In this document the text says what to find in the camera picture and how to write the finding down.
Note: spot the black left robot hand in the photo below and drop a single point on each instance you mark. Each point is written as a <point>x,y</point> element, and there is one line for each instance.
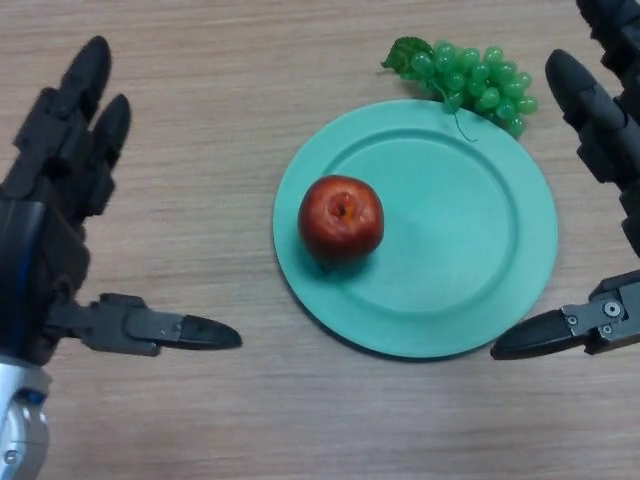
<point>45,225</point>

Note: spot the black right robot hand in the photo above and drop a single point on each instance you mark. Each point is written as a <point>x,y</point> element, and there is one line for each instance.
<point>605,140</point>

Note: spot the red apple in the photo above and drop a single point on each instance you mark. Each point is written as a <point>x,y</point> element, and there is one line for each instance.
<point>340,220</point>

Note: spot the green round plate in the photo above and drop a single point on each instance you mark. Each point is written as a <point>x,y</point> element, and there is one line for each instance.
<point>450,240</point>

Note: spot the green grape bunch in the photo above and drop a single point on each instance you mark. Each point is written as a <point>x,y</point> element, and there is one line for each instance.
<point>472,80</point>

